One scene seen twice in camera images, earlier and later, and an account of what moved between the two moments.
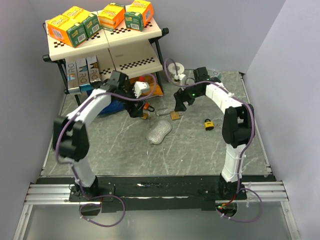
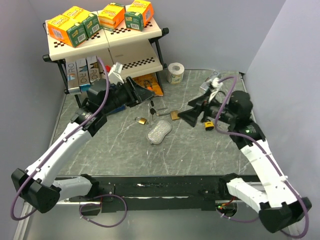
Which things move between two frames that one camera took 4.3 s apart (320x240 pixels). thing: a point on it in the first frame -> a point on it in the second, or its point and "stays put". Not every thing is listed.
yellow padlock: (208, 125) stays put
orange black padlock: (146, 106) -> (148, 84)
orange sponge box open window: (112, 16) stays put
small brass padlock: (145, 116) -> (142, 120)
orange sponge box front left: (64, 29) stays put
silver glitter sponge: (156, 135) stays put
